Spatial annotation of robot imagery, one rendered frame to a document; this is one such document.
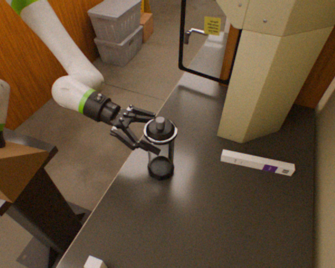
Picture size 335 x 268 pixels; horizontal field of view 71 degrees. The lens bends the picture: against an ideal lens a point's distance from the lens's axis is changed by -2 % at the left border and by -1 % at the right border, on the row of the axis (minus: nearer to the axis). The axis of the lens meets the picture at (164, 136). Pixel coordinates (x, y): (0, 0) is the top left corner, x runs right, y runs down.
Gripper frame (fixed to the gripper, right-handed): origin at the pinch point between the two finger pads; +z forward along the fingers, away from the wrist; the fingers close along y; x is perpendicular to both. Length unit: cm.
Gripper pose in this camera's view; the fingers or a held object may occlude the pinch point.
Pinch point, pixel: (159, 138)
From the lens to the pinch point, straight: 79.2
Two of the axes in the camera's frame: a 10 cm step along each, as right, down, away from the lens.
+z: 8.9, 4.6, -0.5
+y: 3.9, -6.9, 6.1
